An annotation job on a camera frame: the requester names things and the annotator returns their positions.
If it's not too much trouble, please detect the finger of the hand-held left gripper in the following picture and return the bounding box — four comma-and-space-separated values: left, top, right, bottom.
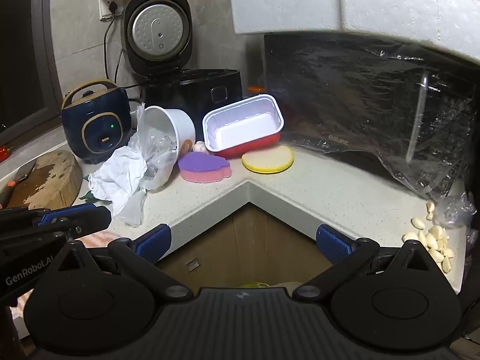
35, 207, 113, 239
0, 204, 101, 229

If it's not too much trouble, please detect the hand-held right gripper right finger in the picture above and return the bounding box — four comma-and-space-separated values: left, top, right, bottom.
292, 224, 445, 303

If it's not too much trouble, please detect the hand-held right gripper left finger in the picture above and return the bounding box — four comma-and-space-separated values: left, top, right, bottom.
56, 224, 194, 303

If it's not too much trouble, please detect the white tissue paper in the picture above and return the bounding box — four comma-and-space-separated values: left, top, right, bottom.
88, 145, 149, 228

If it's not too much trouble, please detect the clear plastic bag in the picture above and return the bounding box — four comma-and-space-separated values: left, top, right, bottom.
127, 105, 179, 181

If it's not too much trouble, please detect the purple pink sponge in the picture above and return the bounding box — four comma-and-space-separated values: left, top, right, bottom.
178, 151, 232, 184

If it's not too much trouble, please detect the white bowl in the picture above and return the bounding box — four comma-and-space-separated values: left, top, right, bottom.
138, 105, 197, 190

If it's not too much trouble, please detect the red foil tray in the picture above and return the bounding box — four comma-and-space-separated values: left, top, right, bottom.
202, 94, 285, 159

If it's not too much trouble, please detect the orange striped cloth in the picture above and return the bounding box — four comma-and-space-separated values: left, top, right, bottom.
9, 230, 121, 331

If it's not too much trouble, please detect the round wooden cutting board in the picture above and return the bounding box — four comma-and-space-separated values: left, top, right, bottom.
5, 150, 83, 211

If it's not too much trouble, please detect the kitchen cleaver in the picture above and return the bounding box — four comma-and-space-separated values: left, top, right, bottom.
0, 157, 39, 208

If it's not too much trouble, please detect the small blue rice cooker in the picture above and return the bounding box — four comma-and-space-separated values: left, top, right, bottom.
61, 79, 133, 165

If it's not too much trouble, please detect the pile of garlic cloves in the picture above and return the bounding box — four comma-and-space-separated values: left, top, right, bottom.
403, 200, 455, 274

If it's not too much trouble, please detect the yellow round lid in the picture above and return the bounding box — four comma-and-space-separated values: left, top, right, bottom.
241, 145, 295, 175

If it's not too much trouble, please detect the small crumpled clear bag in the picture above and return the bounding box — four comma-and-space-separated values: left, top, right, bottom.
433, 191, 479, 230

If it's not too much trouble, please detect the black plastic bag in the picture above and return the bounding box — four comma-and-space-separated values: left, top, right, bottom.
262, 32, 478, 202

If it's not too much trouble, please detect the black rice cooker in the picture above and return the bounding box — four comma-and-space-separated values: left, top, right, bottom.
121, 0, 243, 116

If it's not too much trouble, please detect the white styrofoam block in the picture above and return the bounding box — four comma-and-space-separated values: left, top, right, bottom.
337, 0, 480, 65

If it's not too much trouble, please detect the black power cable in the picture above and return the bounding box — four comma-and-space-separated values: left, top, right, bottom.
103, 1, 125, 80

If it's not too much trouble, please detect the white wall socket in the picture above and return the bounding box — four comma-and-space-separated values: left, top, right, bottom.
98, 0, 130, 22

